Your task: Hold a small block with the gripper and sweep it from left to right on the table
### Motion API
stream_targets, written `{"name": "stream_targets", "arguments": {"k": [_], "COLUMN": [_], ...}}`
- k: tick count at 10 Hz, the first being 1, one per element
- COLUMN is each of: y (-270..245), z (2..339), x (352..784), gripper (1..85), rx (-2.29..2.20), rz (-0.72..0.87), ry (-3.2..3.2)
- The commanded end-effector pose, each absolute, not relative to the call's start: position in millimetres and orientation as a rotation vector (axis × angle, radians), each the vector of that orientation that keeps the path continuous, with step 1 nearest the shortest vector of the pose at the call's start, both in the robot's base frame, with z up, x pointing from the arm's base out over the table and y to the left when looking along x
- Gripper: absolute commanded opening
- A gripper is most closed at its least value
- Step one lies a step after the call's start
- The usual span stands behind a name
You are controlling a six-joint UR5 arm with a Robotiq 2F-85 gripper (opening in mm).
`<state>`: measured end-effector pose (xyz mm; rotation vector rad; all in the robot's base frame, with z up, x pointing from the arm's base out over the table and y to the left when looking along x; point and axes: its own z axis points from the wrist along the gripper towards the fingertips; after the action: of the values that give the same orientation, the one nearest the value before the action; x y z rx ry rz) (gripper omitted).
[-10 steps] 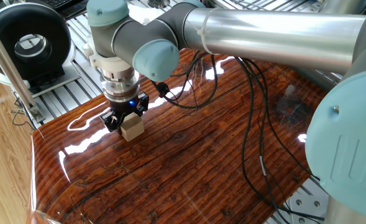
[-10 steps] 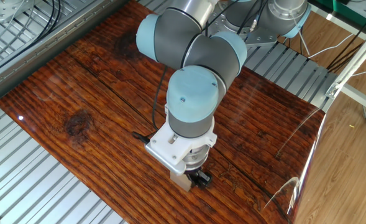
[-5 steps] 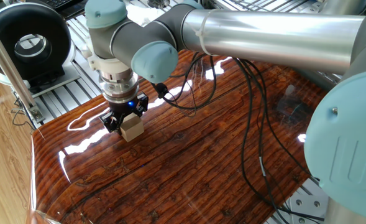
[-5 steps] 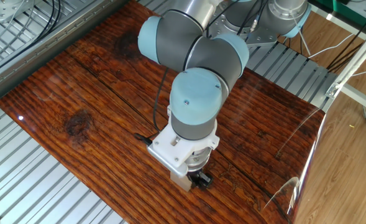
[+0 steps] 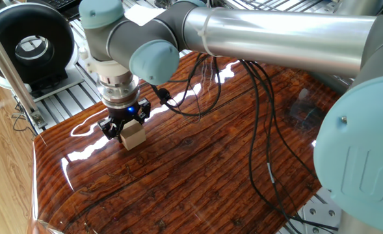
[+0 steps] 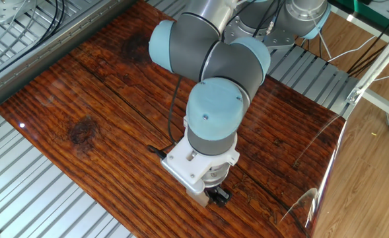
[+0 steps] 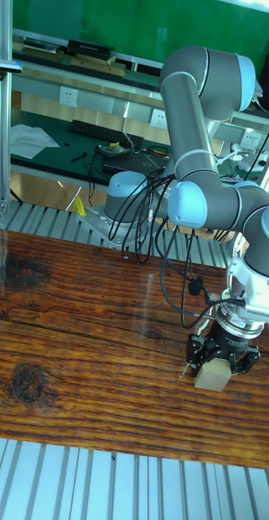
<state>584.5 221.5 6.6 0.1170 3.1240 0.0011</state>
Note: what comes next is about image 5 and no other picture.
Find black round blower fan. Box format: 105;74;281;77
0;1;85;103

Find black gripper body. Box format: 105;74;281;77
107;100;142;126

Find glossy wood grain mat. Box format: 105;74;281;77
27;51;341;234

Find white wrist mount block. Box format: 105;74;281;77
79;48;130;77

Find plain black cable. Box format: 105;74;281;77
252;61;319;180

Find pale wooden cube block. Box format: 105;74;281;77
119;119;147;151

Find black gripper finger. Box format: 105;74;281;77
96;116;126;143
133;97;152;126

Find silver slanted frame post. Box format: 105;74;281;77
0;14;48;130

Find white zip tie loop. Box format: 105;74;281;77
196;6;224;59

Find thin black wires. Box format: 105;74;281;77
10;100;39;137

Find tangled black cable bundle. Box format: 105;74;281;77
149;53;223;123

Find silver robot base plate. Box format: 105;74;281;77
303;187;342;234

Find black cable white label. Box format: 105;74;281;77
246;61;304;234

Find black keyboard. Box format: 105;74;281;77
40;0;83;20

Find black cable silver connector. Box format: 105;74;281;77
239;60;339;232

